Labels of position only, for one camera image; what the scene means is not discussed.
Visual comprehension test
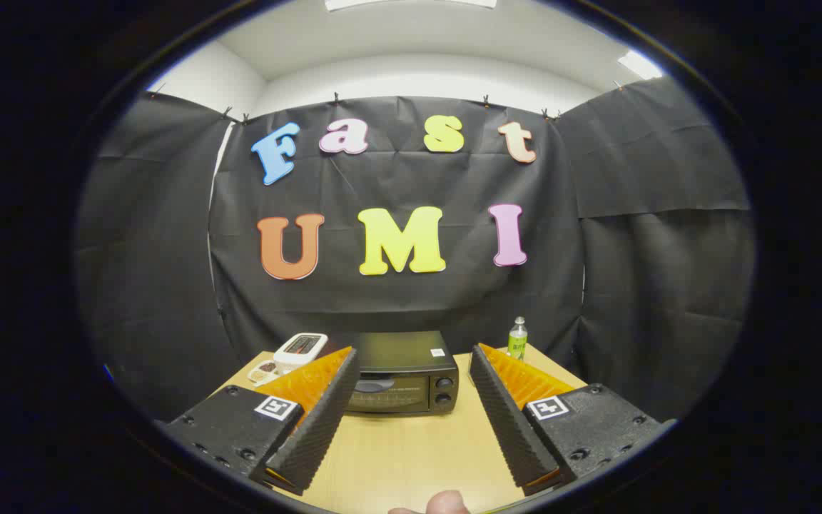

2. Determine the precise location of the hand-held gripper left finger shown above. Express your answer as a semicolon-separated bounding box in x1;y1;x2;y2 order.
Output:
163;346;362;496

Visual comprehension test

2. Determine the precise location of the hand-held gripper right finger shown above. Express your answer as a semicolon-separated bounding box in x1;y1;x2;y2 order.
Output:
468;343;677;497

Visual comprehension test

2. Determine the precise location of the black toaster oven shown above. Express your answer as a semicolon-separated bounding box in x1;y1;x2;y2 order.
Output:
343;330;460;417

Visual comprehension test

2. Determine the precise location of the white pop-up toaster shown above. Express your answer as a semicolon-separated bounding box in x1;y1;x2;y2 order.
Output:
273;333;329;376

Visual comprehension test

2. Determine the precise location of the green drink bottle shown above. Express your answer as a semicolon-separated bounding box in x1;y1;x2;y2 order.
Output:
507;316;529;361

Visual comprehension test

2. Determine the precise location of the black backdrop cloth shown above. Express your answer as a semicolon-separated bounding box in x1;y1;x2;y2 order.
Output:
76;75;756;422

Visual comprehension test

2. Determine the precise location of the ceiling light panel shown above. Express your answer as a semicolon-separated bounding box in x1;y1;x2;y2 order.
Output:
324;0;497;11
616;50;665;81

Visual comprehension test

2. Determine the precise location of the white coiled power cord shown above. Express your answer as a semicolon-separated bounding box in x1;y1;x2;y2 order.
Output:
247;359;280;387

